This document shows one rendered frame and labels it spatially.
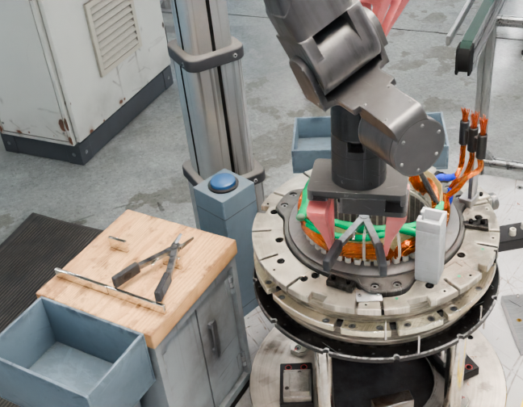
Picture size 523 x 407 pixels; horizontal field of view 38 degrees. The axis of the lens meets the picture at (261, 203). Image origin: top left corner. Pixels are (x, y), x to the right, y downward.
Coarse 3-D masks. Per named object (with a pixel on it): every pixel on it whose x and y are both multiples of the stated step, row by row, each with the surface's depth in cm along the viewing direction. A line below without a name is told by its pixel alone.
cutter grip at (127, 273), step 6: (132, 264) 99; (138, 264) 99; (126, 270) 98; (132, 270) 98; (138, 270) 99; (114, 276) 97; (120, 276) 97; (126, 276) 98; (132, 276) 99; (114, 282) 97; (120, 282) 98
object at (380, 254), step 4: (376, 244) 85; (380, 244) 84; (376, 248) 84; (380, 248) 84; (376, 252) 84; (380, 252) 83; (384, 252) 84; (376, 256) 85; (380, 256) 83; (384, 256) 83; (380, 260) 82; (384, 260) 82; (380, 264) 82; (384, 264) 82; (380, 268) 82; (384, 268) 82; (380, 272) 82; (384, 272) 82
